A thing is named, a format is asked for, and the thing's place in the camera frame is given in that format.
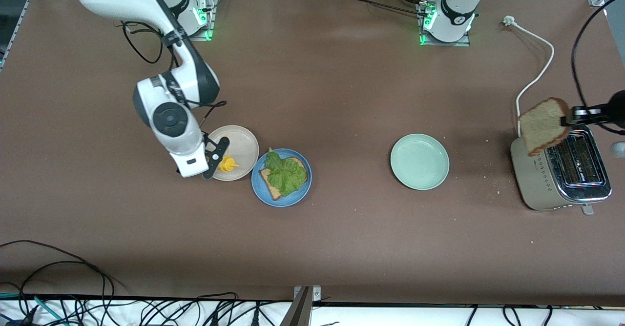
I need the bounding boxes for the brown bread slice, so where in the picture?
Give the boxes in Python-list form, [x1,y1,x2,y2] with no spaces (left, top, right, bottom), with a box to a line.
[519,98,571,157]
[259,156,309,201]

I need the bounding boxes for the silver two-slot toaster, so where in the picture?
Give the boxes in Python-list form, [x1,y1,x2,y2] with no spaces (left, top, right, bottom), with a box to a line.
[510,125,612,217]

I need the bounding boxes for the tangled black cables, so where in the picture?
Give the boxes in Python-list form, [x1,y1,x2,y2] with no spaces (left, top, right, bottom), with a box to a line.
[117,292,293,326]

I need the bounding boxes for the green lettuce leaf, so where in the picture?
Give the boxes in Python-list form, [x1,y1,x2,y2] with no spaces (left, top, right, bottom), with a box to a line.
[264,147,308,196]

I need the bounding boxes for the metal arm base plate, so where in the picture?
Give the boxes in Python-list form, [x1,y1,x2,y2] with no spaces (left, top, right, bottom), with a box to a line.
[419,1,472,47]
[188,0,218,41]

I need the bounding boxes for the white toaster power cord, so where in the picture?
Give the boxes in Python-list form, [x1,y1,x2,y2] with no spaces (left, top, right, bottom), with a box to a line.
[503,16,556,138]

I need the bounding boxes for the brown table mat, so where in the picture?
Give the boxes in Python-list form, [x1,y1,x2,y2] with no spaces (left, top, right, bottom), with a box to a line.
[0,0,625,307]

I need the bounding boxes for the black base cable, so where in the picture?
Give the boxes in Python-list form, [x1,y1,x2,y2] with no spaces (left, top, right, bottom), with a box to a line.
[342,0,435,19]

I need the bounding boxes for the thin black hanging cables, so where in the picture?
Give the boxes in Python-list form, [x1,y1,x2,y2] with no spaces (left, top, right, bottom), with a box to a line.
[466,306,555,326]

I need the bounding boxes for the black looped cable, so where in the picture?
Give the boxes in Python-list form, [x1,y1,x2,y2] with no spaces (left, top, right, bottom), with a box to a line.
[0,240,128,326]

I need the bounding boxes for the teal cable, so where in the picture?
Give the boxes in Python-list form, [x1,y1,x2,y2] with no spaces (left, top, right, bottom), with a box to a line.
[0,293,66,326]

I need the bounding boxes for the grey metal bar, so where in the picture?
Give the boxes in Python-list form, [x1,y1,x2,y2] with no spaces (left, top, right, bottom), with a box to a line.
[279,287,313,326]

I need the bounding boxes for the blue round plate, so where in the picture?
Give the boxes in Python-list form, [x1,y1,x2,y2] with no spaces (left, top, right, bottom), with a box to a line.
[251,148,313,207]

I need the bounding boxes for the pale green round plate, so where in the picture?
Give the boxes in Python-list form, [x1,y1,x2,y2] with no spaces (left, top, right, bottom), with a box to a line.
[390,133,450,191]

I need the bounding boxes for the metal corner bracket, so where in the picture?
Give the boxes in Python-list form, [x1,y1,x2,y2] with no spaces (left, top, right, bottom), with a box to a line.
[293,285,322,302]

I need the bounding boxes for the beige round plate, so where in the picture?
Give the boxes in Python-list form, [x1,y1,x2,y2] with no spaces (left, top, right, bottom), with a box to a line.
[206,125,260,182]

